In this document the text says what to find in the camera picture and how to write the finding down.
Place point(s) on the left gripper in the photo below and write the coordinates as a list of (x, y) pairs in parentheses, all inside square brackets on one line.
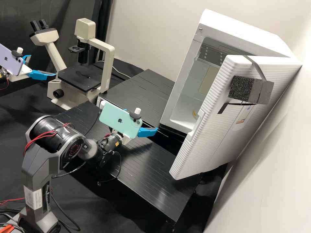
[(25, 71)]

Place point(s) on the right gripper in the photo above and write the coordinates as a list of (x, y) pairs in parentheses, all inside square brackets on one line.
[(125, 141)]

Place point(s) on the incubator door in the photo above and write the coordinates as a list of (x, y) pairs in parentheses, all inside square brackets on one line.
[(213, 126)]

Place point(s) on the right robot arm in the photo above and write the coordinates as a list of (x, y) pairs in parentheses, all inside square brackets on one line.
[(36, 157)]

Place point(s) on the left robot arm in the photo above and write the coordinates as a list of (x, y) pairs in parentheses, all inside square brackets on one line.
[(3, 75)]

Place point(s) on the white incubator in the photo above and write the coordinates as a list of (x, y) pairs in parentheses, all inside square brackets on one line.
[(243, 34)]

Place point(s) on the black platform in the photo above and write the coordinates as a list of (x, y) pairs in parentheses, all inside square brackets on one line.
[(172, 136), (150, 174), (138, 97)]

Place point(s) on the cream microscope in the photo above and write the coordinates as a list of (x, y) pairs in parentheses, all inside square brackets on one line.
[(70, 94)]

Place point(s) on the left wrist camera phone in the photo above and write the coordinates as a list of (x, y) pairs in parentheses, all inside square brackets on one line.
[(8, 59)]

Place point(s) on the wrist camera phone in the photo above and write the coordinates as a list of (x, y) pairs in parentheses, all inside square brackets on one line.
[(116, 120), (8, 59)]

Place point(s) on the right wrist camera phone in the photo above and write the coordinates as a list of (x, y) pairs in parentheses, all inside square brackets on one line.
[(116, 120)]

